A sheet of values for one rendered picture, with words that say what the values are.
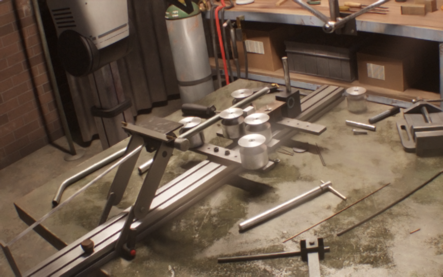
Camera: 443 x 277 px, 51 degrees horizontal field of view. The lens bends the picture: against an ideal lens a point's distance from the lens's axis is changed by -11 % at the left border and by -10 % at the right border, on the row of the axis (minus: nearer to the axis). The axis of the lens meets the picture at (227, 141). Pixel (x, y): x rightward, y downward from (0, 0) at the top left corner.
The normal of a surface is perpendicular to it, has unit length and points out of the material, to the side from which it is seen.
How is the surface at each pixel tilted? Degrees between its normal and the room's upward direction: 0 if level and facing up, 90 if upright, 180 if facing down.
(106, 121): 90
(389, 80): 90
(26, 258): 0
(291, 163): 0
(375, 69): 90
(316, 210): 0
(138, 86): 90
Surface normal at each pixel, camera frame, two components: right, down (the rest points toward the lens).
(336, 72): -0.67, 0.42
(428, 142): -0.16, 0.46
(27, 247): -0.15, -0.89
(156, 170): 0.72, 0.20
